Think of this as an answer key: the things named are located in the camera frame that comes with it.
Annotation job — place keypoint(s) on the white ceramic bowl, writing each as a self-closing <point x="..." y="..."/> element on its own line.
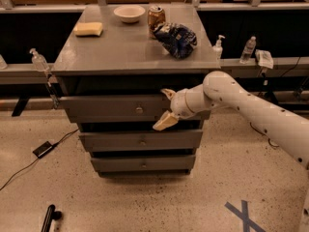
<point x="129" y="13"/>

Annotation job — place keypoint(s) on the grey middle drawer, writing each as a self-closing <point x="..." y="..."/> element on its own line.
<point x="113" y="141"/>

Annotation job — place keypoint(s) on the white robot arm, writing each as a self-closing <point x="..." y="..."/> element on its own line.
<point x="290" y="131"/>

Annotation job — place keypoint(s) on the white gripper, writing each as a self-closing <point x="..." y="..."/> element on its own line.
<point x="178" y="106"/>

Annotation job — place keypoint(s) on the yellow sponge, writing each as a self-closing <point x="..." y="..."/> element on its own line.
<point x="87" y="29"/>

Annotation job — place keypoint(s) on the white crumpled wipe packet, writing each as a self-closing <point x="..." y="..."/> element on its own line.
<point x="264" y="58"/>

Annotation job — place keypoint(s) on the blue chip bag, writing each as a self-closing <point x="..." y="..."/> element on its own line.
<point x="176" y="38"/>

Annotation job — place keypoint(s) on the black power adapter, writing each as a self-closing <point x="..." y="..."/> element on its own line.
<point x="42" y="150"/>

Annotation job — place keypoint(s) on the grey drawer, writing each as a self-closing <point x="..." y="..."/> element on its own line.
<point x="113" y="141"/>
<point x="144" y="163"/>
<point x="115" y="108"/>

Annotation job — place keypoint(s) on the grey top drawer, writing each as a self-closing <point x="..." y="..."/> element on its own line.
<point x="115" y="108"/>

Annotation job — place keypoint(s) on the grey drawer cabinet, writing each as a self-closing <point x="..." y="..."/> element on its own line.
<point x="125" y="60"/>

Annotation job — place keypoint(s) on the right sanitizer pump bottle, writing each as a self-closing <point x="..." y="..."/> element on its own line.
<point x="217" y="48"/>

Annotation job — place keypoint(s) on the clear water bottle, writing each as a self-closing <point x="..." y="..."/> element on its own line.
<point x="248" y="50"/>

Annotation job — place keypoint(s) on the grey bottom drawer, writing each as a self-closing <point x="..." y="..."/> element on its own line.
<point x="144" y="163"/>

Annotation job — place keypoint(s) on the brown soda can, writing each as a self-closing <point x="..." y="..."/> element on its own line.
<point x="156" y="15"/>

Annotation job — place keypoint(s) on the left sanitizer pump bottle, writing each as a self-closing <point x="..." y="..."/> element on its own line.
<point x="38" y="60"/>

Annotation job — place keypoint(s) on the black handle object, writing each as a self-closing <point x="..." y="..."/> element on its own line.
<point x="51" y="214"/>

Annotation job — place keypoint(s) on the sanitizer pump bottle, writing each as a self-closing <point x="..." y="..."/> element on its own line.
<point x="217" y="48"/>
<point x="38" y="60"/>

